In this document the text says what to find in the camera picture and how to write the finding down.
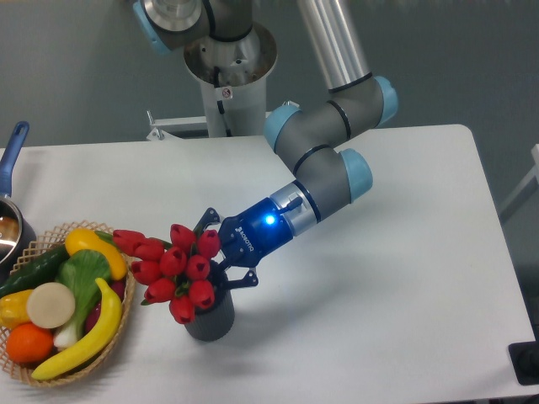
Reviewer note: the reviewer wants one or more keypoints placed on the dark grey ribbed vase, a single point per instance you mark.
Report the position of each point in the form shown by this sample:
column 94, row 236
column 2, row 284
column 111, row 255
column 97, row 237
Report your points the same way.
column 214, row 323

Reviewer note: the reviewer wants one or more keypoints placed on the white frame at right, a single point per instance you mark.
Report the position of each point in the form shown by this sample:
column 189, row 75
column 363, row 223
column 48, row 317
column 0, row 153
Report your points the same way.
column 521, row 192

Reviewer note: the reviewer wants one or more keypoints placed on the blue handled saucepan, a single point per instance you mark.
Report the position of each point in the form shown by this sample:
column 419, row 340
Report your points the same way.
column 16, row 232

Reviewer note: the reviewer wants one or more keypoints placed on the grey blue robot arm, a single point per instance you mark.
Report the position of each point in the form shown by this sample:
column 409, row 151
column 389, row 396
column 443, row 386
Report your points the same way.
column 327, row 175

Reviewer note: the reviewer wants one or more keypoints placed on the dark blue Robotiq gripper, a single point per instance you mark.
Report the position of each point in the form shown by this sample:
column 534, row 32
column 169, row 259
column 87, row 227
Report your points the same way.
column 247, row 238

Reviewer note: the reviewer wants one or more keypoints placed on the orange fruit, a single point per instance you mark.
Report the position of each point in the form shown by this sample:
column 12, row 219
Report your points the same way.
column 28, row 344

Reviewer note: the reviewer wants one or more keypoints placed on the green bok choy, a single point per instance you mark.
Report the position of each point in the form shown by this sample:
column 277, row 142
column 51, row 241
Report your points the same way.
column 78, row 274

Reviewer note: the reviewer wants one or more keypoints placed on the black device at edge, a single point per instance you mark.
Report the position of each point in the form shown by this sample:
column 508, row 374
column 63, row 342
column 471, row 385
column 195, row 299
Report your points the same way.
column 524, row 357

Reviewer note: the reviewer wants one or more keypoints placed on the yellow banana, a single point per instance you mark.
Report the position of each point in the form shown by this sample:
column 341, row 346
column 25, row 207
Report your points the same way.
column 91, row 344

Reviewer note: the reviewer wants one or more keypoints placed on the green cucumber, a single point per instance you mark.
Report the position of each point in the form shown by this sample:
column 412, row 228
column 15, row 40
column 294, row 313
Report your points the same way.
column 40, row 270

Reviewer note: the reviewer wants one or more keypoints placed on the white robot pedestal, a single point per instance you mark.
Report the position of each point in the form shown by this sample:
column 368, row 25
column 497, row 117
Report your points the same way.
column 232, row 78

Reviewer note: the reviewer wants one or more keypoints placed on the red tulip bouquet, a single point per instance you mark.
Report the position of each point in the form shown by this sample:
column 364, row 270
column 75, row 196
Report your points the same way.
column 177, row 273

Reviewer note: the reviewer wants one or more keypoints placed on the beige round slice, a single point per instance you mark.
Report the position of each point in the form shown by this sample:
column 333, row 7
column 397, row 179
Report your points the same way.
column 50, row 305

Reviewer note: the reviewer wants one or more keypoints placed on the dark red vegetable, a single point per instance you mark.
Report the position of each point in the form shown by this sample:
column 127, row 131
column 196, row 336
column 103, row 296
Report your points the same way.
column 119, row 288

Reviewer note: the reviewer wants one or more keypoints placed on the yellow bell pepper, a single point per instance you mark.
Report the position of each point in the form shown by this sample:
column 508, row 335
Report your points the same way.
column 13, row 309

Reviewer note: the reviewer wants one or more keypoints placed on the woven wicker basket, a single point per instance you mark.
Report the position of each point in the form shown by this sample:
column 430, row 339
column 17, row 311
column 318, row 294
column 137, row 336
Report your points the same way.
column 48, row 240

